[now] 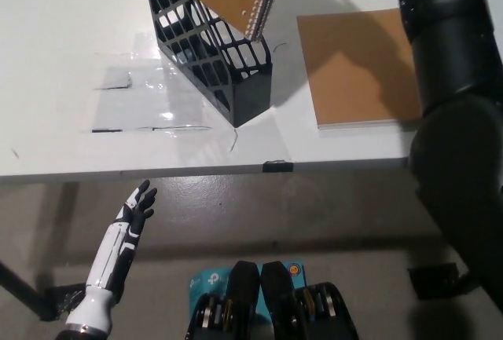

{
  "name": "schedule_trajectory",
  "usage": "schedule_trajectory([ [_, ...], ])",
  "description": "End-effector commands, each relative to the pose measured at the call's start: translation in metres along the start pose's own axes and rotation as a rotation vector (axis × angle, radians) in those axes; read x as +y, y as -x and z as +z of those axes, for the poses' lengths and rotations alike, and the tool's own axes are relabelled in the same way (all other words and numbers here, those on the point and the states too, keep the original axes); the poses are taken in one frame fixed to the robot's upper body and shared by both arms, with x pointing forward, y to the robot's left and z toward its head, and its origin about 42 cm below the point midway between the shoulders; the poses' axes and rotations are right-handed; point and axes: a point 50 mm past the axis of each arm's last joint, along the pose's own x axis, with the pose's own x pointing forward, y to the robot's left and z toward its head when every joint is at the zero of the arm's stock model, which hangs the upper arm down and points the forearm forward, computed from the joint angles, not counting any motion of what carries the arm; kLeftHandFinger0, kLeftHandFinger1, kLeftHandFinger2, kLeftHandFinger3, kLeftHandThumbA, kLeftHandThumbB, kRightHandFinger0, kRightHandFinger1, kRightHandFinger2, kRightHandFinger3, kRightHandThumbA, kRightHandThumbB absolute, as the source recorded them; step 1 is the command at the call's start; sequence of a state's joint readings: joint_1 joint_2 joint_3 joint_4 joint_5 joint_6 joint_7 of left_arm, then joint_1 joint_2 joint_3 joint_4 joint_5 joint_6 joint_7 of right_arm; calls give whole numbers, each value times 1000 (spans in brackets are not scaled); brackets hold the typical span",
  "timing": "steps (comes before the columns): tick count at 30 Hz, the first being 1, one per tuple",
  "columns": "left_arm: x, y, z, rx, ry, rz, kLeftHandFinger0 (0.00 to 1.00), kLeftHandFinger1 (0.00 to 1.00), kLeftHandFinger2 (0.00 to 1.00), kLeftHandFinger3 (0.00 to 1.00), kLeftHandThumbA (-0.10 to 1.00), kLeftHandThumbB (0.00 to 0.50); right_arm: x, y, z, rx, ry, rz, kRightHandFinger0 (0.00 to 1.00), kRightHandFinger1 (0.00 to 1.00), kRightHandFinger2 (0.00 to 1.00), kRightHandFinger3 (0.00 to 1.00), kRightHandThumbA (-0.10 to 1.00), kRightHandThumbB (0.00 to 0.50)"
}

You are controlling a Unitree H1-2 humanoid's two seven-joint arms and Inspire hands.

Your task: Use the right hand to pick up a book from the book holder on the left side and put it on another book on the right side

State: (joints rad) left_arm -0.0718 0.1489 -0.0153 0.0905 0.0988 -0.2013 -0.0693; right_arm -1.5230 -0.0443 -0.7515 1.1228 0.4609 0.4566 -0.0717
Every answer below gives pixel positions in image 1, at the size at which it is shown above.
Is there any white and black left hand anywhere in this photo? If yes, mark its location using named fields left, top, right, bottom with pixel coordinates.
left=65, top=179, right=158, bottom=336

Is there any black mesh book holder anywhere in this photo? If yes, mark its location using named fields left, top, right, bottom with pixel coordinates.
left=141, top=0, right=274, bottom=129

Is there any black table leg with foot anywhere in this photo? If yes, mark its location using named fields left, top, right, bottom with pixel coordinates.
left=0, top=261, right=86, bottom=324
left=407, top=262, right=475, bottom=302

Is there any clear plastic sheet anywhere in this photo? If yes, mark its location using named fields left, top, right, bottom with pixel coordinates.
left=80, top=33, right=239, bottom=137

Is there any grey paper patch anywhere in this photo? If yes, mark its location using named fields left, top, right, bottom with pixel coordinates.
left=93, top=67, right=134, bottom=90

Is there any small black edge clip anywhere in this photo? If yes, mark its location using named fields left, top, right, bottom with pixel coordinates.
left=262, top=159, right=295, bottom=173

